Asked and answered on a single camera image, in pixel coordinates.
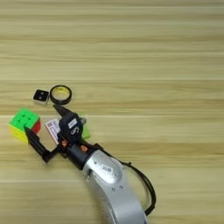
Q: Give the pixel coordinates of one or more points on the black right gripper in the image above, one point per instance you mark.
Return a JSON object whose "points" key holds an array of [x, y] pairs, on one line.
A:
{"points": [[77, 153]]}

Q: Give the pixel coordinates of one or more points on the red and white small box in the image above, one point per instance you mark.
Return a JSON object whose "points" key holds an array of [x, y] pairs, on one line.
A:
{"points": [[53, 128]]}

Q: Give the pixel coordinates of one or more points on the colourful puzzle cube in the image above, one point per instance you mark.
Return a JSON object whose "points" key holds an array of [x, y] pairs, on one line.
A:
{"points": [[22, 119]]}

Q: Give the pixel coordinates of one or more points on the green rectangular block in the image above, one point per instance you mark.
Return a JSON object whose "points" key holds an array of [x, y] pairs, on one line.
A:
{"points": [[86, 132]]}

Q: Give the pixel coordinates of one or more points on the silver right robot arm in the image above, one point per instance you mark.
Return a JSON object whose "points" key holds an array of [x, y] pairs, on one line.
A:
{"points": [[116, 192]]}

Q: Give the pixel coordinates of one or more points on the black tape roll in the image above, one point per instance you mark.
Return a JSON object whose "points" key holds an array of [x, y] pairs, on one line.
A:
{"points": [[60, 100]]}

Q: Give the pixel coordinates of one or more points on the small black and white cube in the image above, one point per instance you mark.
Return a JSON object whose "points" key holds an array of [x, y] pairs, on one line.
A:
{"points": [[40, 96]]}

